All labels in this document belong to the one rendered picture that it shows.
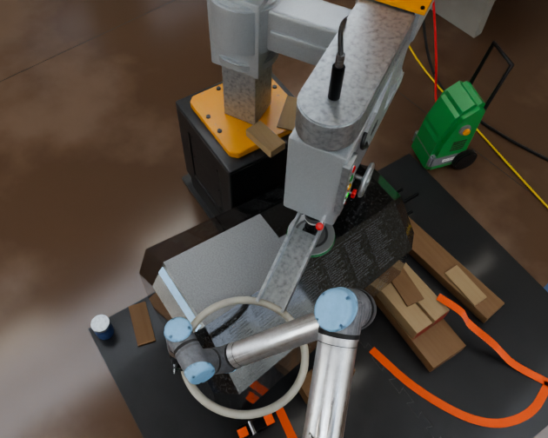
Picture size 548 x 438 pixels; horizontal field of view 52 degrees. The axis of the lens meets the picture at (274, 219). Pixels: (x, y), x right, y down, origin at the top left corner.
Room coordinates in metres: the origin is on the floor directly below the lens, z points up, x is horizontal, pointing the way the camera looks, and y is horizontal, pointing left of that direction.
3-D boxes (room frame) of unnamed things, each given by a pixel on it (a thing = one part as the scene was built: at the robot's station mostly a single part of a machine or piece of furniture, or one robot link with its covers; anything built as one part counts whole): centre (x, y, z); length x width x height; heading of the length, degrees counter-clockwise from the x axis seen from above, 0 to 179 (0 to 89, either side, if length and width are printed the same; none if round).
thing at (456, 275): (1.50, -1.14, 0.09); 0.25 x 0.10 x 0.01; 36
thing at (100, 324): (1.12, 0.91, 0.08); 0.10 x 0.10 x 0.13
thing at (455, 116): (2.57, -1.14, 0.43); 0.35 x 0.35 x 0.87; 21
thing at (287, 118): (2.11, -0.06, 0.80); 0.20 x 0.10 x 0.05; 166
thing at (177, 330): (0.67, 0.30, 1.22); 0.10 x 0.09 x 0.12; 35
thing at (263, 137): (1.92, 0.07, 0.81); 0.20 x 0.10 x 0.05; 44
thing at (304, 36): (2.08, -0.01, 1.41); 0.74 x 0.34 x 0.25; 68
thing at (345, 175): (1.20, -0.25, 1.42); 0.08 x 0.03 x 0.28; 157
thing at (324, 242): (1.31, -0.17, 0.89); 0.21 x 0.21 x 0.01
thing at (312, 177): (1.38, -0.20, 1.37); 0.36 x 0.22 x 0.45; 157
